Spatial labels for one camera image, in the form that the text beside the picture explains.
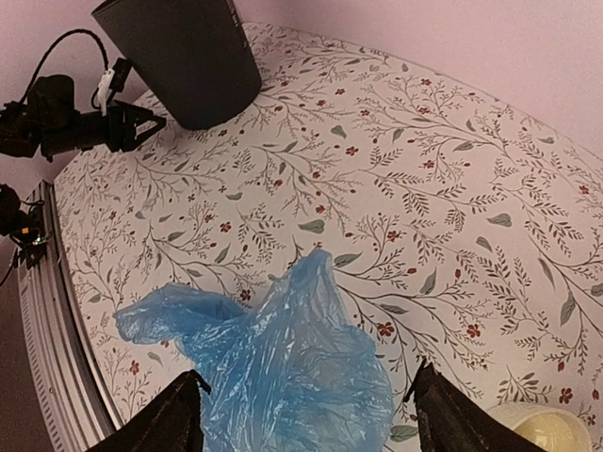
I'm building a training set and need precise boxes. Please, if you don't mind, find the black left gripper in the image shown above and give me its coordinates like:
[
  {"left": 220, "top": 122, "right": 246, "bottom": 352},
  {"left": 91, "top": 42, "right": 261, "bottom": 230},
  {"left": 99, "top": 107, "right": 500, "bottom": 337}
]
[{"left": 41, "top": 100, "right": 167, "bottom": 158}]

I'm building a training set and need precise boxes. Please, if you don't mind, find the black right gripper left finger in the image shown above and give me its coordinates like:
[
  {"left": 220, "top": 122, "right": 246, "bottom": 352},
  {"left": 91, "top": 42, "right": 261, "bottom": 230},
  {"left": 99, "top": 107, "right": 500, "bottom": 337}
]
[{"left": 91, "top": 370, "right": 211, "bottom": 452}]

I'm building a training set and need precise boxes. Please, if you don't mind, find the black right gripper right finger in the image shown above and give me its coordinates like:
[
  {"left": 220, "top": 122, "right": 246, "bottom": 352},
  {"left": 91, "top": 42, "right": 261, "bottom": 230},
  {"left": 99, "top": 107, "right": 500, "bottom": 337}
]
[{"left": 403, "top": 360, "right": 541, "bottom": 452}]

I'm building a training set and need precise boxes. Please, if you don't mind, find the blue plastic trash bag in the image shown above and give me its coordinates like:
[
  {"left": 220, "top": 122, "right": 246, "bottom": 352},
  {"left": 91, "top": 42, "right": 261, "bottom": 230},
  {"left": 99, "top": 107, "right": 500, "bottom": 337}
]
[{"left": 114, "top": 250, "right": 394, "bottom": 451}]

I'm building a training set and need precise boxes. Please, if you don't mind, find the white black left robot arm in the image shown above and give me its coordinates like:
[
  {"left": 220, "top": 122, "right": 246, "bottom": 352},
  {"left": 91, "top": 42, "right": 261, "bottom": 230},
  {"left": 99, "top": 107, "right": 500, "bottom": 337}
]
[{"left": 1, "top": 74, "right": 166, "bottom": 161}]

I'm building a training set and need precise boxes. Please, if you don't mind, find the dark grey trash bin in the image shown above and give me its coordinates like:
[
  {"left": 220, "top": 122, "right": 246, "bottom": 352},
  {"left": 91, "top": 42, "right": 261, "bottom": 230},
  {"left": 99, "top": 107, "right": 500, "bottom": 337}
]
[{"left": 91, "top": 0, "right": 262, "bottom": 130}]

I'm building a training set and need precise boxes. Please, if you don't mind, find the cream ceramic mug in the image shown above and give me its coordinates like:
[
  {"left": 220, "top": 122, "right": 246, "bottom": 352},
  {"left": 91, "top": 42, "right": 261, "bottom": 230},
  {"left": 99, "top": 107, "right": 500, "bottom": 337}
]
[{"left": 486, "top": 402, "right": 593, "bottom": 452}]

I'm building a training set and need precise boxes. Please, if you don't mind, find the floral patterned table mat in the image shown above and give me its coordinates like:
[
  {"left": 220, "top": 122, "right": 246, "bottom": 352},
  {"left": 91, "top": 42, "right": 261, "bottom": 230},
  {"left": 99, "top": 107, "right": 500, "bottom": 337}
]
[{"left": 55, "top": 24, "right": 602, "bottom": 451}]

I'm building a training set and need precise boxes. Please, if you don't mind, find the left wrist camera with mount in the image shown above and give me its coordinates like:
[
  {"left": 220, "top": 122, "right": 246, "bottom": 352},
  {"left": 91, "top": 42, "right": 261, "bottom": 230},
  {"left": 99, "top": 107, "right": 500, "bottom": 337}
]
[{"left": 91, "top": 57, "right": 132, "bottom": 116}]

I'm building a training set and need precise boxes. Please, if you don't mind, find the left camera black cable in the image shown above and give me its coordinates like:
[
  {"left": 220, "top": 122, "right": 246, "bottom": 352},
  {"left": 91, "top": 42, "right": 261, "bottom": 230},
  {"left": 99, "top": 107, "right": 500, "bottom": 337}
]
[{"left": 17, "top": 28, "right": 110, "bottom": 103}]

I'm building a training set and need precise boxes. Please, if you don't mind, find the aluminium front rail frame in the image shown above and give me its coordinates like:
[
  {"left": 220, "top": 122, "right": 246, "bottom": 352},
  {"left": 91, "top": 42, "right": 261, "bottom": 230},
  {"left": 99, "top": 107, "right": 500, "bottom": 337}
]
[{"left": 18, "top": 181, "right": 116, "bottom": 451}]

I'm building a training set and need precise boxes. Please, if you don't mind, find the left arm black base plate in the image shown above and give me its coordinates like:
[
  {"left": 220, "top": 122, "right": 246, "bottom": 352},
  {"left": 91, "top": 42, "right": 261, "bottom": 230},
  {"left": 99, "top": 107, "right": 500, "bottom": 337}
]
[{"left": 1, "top": 184, "right": 49, "bottom": 275}]

